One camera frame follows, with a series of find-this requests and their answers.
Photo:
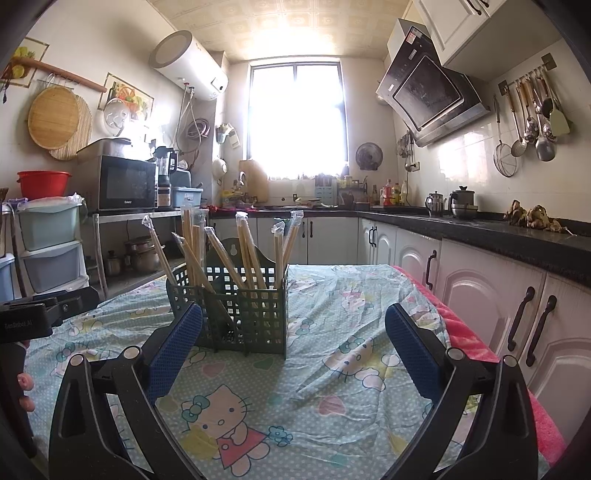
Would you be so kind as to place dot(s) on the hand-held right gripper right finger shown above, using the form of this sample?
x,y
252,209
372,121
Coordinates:
x,y
413,353

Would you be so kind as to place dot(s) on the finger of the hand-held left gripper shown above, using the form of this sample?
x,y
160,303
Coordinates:
x,y
74,304

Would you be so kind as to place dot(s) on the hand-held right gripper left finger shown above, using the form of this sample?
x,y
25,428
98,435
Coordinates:
x,y
178,350

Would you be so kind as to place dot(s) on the green plastic utensil basket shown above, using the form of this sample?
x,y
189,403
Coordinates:
x,y
258,323

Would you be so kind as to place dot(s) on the set of chopsticks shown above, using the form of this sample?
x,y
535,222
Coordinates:
x,y
243,240

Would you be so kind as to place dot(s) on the person's left hand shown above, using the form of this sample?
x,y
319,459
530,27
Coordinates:
x,y
25,381

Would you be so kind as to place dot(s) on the pink fleece blanket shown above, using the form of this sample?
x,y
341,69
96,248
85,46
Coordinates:
x,y
466,337

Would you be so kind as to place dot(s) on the small steel lidded pot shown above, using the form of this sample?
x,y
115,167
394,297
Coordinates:
x,y
114,265

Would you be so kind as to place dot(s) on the pastel plastic drawer tower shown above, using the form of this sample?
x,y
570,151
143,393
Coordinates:
x,y
48,230

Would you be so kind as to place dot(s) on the stainless steel pot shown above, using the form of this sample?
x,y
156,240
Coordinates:
x,y
143,258

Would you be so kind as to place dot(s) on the white base cabinets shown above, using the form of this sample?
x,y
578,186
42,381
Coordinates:
x,y
480,286

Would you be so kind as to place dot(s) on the cartoon-print blanket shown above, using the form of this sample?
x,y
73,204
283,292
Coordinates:
x,y
323,392

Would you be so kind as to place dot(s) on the metal storage rack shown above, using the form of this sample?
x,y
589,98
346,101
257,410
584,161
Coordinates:
x,y
134,214

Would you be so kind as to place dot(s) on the red plastic bucket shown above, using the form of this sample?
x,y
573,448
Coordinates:
x,y
44,184

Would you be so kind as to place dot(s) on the black microwave oven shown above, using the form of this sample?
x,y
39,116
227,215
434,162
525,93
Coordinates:
x,y
124,182

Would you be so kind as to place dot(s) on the dark glass jar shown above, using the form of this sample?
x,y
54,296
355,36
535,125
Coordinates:
x,y
164,197

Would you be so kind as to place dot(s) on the black kitchen countertop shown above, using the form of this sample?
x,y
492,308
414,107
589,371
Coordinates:
x,y
508,240

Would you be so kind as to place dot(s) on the steel bowl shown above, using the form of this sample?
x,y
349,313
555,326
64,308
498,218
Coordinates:
x,y
464,213

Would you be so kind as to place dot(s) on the small steel teapot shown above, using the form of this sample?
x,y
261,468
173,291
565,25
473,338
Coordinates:
x,y
435,205

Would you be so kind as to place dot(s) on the red cloth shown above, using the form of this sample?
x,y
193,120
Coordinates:
x,y
226,208

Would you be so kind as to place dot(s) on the blue plastic bin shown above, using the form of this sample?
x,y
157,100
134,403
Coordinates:
x,y
187,198

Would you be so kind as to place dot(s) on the steel rectangular pan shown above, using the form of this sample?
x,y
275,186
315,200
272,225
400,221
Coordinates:
x,y
104,147

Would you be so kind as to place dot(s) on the group of condiment bottles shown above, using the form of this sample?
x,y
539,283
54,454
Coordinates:
x,y
392,194

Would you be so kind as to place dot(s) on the steel kettle with black knob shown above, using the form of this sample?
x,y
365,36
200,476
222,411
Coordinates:
x,y
461,198

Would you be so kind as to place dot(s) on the blender jug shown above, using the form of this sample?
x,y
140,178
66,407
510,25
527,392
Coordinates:
x,y
166,161

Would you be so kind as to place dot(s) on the round woven straw mat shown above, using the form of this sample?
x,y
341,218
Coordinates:
x,y
85,134

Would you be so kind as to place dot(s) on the pile of dried roots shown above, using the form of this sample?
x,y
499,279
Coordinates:
x,y
531,217

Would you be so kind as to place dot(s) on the wooden cutting board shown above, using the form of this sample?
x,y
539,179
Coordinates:
x,y
254,182

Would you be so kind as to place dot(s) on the round bamboo tray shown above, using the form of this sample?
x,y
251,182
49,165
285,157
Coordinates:
x,y
53,117

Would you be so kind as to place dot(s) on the white hanging colander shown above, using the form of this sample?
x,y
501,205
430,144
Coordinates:
x,y
220,167

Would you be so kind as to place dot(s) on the white round plastic cover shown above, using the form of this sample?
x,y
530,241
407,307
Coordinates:
x,y
117,117

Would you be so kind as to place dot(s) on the small hanging kitchen tools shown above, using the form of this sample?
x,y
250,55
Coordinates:
x,y
404,147

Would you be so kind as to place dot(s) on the small steel ladle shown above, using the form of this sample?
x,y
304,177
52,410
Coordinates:
x,y
518,148

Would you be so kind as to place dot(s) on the wooden rolling pin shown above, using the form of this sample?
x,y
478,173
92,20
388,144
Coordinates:
x,y
60,73

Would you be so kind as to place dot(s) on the large steel ladle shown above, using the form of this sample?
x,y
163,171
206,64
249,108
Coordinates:
x,y
545,150

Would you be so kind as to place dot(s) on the steel slotted spoon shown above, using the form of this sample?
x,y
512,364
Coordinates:
x,y
531,134

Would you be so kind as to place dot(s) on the black range hood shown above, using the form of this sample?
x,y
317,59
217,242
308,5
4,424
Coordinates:
x,y
425,101

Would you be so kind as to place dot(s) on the kitchen window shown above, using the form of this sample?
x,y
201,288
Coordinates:
x,y
295,120

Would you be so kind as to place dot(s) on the white water heater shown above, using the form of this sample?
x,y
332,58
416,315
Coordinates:
x,y
184,60

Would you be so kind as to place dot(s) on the pale green spatula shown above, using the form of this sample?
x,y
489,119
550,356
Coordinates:
x,y
559,122

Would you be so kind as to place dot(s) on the dark serving spoon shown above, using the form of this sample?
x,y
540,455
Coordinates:
x,y
547,106

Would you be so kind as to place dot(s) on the wall socket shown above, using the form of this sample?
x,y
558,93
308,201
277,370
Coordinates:
x,y
414,166

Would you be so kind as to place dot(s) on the small round wall fan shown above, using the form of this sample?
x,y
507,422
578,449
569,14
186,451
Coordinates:
x,y
369,156

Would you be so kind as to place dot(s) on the fruit wall poster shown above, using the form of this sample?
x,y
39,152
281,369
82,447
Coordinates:
x,y
129,94
27,50

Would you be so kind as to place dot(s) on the white wall-mounted holder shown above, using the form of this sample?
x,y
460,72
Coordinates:
x,y
224,134

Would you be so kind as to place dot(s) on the utensil hanging rail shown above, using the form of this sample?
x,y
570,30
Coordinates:
x,y
526,73

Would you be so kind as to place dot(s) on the white wall cabinet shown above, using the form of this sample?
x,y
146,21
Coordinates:
x,y
466,27

